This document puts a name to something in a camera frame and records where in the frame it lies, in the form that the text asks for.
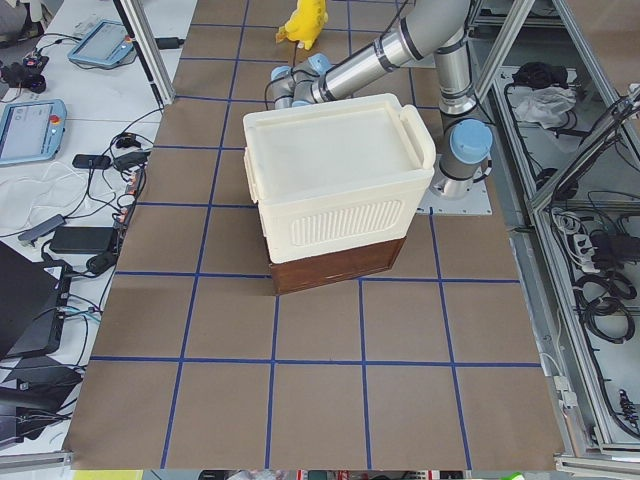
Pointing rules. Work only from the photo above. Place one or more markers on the black power brick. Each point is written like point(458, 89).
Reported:
point(81, 240)

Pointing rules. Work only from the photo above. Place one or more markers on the blue teach pendant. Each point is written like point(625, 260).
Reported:
point(106, 46)
point(32, 131)

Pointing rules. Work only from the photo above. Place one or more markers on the white crumpled cloth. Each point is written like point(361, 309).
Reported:
point(547, 107)

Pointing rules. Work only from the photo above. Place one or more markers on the cream plastic storage box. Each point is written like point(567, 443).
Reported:
point(335, 176)

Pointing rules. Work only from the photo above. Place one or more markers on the yellow plush dinosaur toy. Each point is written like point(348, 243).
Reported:
point(305, 23)

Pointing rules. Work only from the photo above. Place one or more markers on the black laptop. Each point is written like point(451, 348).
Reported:
point(32, 295)

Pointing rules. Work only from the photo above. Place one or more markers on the black power adapter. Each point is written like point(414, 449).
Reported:
point(166, 43)

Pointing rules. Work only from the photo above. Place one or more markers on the silver robot arm near drawer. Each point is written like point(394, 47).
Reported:
point(437, 28)

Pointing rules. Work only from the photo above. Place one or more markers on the blue teach pendant near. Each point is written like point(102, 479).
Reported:
point(32, 131)

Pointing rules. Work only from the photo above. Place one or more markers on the blue teach pendant far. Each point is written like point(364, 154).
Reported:
point(106, 46)

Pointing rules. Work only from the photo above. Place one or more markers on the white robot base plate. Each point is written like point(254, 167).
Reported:
point(445, 197)

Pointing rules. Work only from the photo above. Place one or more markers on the aluminium frame post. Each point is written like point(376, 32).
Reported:
point(134, 19)

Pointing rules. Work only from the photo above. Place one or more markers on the dark wooden drawer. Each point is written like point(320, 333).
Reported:
point(311, 272)

